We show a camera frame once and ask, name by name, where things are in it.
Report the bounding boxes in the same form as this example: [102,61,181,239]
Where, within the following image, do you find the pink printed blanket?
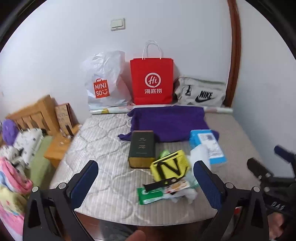
[0,158,33,232]

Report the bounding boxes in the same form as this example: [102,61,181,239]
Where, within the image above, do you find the purple towel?
[117,105,220,142]

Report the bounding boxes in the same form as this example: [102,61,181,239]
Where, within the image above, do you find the green bed sheet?
[24,136,53,183]

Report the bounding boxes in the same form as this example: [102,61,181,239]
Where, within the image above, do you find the wooden headboard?
[6,95,60,139]

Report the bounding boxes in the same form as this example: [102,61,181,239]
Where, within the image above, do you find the brown wooden door frame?
[228,0,242,108]

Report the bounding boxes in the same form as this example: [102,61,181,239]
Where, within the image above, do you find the dark green box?
[128,130,156,169]

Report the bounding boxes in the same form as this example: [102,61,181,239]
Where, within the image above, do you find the person's left hand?
[126,230,147,241]

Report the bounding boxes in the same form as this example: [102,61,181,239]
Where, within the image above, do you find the dark green wipes pack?
[137,186,167,205]

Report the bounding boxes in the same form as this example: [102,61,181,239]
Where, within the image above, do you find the purple plush pillow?
[2,119,19,146]

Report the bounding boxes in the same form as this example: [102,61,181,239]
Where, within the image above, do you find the blue tissue pack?
[189,129,228,165]

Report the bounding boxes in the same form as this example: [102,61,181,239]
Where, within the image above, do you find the white wall switch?
[110,19,126,31]

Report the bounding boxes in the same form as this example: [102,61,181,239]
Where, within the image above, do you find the red paper bag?
[130,40,174,105]

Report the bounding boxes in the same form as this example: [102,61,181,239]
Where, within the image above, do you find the person's right hand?
[269,212,294,240]

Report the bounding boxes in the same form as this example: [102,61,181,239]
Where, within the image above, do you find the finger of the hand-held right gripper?
[274,146,296,163]
[247,158,273,183]

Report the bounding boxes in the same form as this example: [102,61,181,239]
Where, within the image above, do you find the yellow pouch black strap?
[143,150,191,192]

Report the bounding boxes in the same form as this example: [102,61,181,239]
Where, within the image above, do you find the wooden nightstand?
[44,124,81,168]

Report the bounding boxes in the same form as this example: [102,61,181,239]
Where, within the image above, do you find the grey fabric bag black logo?
[174,76,226,107]

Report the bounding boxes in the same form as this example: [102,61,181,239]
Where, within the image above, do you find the rolled printed plastic sheet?
[90,104,233,115]

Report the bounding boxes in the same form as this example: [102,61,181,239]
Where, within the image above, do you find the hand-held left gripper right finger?
[194,160,270,241]

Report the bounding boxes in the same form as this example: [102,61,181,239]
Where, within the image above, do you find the white plastic shopping bag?
[81,50,133,111]

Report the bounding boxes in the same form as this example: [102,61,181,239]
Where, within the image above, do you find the mint green cloth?
[185,171,199,188]

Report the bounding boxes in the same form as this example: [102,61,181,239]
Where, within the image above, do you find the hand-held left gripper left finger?
[23,160,100,241]

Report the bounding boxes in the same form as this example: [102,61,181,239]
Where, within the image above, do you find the white printed pillow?
[13,128,44,163]

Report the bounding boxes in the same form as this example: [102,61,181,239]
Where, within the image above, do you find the brown patterned box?
[55,103,79,137]

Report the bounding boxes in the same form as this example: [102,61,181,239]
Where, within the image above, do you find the white sponge block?
[190,145,211,172]

